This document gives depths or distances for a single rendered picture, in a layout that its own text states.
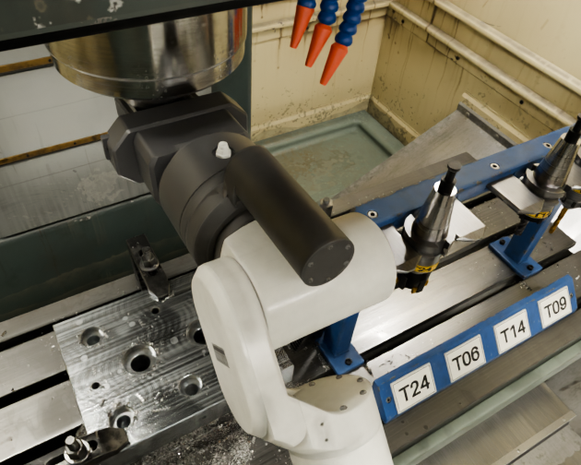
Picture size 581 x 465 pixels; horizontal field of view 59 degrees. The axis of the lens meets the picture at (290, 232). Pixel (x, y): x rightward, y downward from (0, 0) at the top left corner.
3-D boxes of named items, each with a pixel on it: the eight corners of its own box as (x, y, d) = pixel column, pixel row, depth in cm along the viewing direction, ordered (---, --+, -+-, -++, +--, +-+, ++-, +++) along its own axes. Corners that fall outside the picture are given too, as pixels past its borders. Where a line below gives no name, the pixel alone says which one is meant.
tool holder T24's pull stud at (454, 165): (446, 182, 60) (456, 158, 58) (456, 191, 59) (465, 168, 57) (434, 185, 60) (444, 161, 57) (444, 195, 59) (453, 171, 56)
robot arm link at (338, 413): (297, 225, 38) (347, 397, 39) (180, 266, 34) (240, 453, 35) (344, 221, 32) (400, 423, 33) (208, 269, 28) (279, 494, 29)
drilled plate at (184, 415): (291, 381, 80) (293, 364, 76) (103, 476, 69) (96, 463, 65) (227, 276, 93) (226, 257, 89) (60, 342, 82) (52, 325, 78)
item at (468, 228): (492, 234, 67) (494, 231, 66) (462, 248, 65) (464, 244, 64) (455, 200, 71) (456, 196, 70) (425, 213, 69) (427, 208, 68)
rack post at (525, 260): (541, 270, 104) (620, 154, 82) (523, 280, 102) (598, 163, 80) (504, 237, 110) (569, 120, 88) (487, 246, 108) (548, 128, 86)
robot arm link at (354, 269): (300, 229, 44) (382, 327, 37) (181, 270, 39) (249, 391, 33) (316, 112, 36) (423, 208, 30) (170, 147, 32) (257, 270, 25)
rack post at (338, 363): (364, 363, 87) (404, 248, 66) (337, 377, 85) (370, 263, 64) (332, 319, 93) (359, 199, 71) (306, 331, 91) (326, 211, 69)
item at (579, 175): (600, 184, 75) (603, 180, 75) (576, 196, 73) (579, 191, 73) (562, 157, 79) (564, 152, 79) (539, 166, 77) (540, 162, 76)
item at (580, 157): (590, 152, 82) (598, 139, 80) (621, 176, 78) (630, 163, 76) (561, 161, 80) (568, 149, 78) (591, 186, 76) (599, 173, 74)
